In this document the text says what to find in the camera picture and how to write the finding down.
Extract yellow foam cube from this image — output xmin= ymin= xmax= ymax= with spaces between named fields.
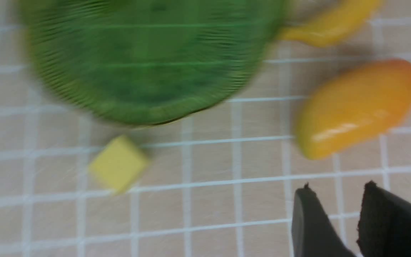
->
xmin=87 ymin=135 xmax=150 ymax=195

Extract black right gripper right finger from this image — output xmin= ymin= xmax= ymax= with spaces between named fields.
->
xmin=357 ymin=181 xmax=411 ymax=257

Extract orange toy mango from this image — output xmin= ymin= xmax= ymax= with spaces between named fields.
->
xmin=293 ymin=59 xmax=411 ymax=160

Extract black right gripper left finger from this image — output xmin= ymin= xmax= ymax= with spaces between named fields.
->
xmin=291 ymin=183 xmax=355 ymax=257

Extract green glass leaf plate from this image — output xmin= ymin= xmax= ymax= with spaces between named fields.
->
xmin=17 ymin=0 xmax=290 ymax=126

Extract yellow toy banana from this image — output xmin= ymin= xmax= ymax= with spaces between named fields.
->
xmin=278 ymin=0 xmax=383 ymax=47

